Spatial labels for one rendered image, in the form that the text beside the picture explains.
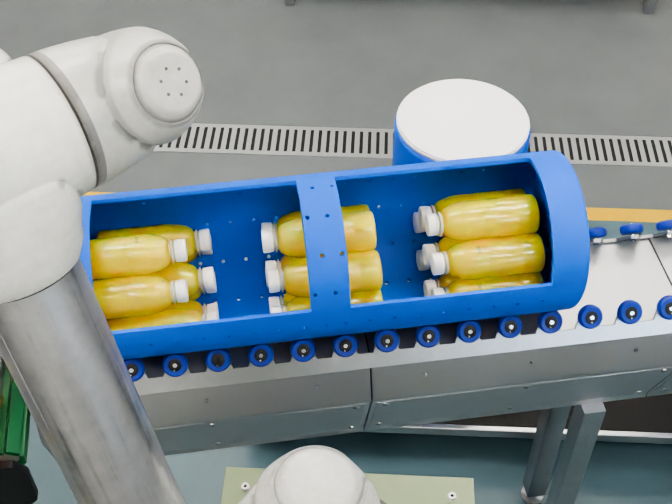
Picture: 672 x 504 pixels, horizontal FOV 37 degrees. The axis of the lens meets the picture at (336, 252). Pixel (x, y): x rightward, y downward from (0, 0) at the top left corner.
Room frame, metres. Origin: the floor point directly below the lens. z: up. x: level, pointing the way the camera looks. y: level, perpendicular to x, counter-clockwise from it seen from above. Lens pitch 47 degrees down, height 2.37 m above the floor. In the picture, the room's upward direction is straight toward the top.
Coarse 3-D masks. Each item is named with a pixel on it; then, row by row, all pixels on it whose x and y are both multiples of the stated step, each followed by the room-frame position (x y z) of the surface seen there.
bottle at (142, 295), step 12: (132, 276) 1.11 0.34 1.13; (144, 276) 1.11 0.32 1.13; (156, 276) 1.11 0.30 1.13; (96, 288) 1.08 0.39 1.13; (108, 288) 1.08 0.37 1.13; (120, 288) 1.08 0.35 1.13; (132, 288) 1.08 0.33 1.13; (144, 288) 1.08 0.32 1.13; (156, 288) 1.09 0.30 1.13; (168, 288) 1.09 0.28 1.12; (108, 300) 1.06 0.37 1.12; (120, 300) 1.07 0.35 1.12; (132, 300) 1.07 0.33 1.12; (144, 300) 1.07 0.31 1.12; (156, 300) 1.07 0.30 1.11; (168, 300) 1.08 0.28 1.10; (108, 312) 1.05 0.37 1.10; (120, 312) 1.06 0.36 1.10; (132, 312) 1.06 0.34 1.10; (144, 312) 1.06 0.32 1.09; (156, 312) 1.07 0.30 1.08
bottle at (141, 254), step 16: (96, 240) 1.15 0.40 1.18; (112, 240) 1.15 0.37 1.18; (128, 240) 1.15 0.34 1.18; (144, 240) 1.15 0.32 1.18; (160, 240) 1.15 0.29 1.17; (96, 256) 1.12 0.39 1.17; (112, 256) 1.12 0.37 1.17; (128, 256) 1.12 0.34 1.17; (144, 256) 1.12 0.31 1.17; (160, 256) 1.13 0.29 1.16; (96, 272) 1.10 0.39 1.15; (112, 272) 1.10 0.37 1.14; (128, 272) 1.11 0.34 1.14; (144, 272) 1.11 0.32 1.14
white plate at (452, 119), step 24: (408, 96) 1.70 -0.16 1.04; (432, 96) 1.70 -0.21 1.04; (456, 96) 1.70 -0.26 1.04; (480, 96) 1.70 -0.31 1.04; (504, 96) 1.70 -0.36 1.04; (408, 120) 1.62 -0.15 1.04; (432, 120) 1.62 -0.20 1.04; (456, 120) 1.62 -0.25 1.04; (480, 120) 1.62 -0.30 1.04; (504, 120) 1.62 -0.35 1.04; (528, 120) 1.63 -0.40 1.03; (408, 144) 1.56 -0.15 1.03; (432, 144) 1.55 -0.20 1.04; (456, 144) 1.55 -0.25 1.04; (480, 144) 1.55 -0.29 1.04; (504, 144) 1.55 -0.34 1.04
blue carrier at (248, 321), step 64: (128, 192) 1.23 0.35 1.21; (192, 192) 1.22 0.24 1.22; (256, 192) 1.30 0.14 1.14; (320, 192) 1.20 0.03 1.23; (384, 192) 1.34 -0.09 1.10; (448, 192) 1.36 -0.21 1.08; (576, 192) 1.21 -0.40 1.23; (256, 256) 1.27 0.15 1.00; (384, 256) 1.29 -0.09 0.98; (576, 256) 1.12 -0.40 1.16; (256, 320) 1.03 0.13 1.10; (320, 320) 1.05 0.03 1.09; (384, 320) 1.07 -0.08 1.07; (448, 320) 1.09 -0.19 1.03
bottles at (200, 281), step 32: (416, 224) 1.29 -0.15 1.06; (192, 256) 1.23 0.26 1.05; (288, 256) 1.19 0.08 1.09; (416, 256) 1.27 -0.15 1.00; (192, 288) 1.14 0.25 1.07; (448, 288) 1.15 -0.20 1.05; (480, 288) 1.13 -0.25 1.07; (128, 320) 1.06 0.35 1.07; (160, 320) 1.06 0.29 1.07; (192, 320) 1.07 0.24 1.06
